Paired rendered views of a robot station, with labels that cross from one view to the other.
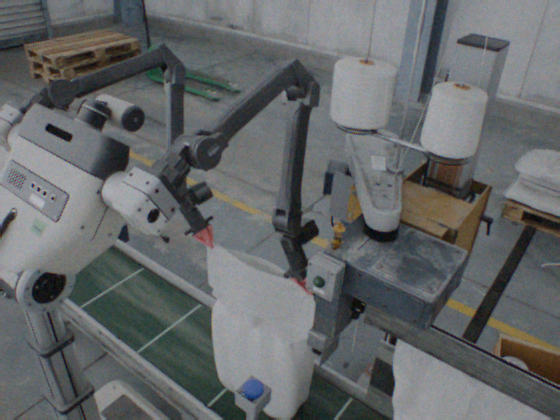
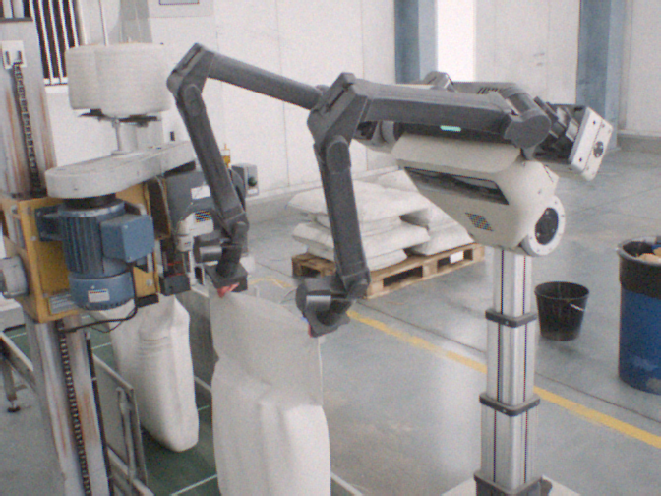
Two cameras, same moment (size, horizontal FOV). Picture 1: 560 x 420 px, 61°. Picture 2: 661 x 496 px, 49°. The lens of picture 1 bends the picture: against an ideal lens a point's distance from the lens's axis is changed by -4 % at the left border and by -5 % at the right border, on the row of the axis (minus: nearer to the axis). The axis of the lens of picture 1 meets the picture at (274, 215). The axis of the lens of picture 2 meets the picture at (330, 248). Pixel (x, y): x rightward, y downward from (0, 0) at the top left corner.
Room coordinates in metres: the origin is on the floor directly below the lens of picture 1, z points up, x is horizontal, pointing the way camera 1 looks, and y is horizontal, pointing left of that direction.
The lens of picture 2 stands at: (2.85, 0.73, 1.69)
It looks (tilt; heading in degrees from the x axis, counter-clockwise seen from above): 16 degrees down; 197
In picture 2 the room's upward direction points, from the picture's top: 3 degrees counter-clockwise
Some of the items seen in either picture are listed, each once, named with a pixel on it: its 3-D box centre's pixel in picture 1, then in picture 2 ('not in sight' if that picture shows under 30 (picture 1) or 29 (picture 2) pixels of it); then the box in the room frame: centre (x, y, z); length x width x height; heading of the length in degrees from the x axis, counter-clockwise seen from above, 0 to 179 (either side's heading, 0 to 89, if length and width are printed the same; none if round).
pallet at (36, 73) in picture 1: (86, 68); not in sight; (6.34, 2.60, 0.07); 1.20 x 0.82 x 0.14; 142
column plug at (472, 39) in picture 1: (483, 41); (2, 20); (1.31, -0.53, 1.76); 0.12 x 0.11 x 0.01; 144
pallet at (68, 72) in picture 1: (86, 57); not in sight; (6.35, 2.59, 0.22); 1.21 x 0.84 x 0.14; 144
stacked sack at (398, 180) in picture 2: not in sight; (418, 184); (-2.49, -0.21, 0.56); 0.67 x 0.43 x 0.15; 54
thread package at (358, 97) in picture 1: (362, 92); (133, 79); (1.28, -0.22, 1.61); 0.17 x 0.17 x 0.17
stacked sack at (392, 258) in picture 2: not in sight; (354, 251); (-1.92, -0.57, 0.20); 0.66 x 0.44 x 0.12; 54
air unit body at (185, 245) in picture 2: not in sight; (186, 249); (1.13, -0.21, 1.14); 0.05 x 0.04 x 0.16; 144
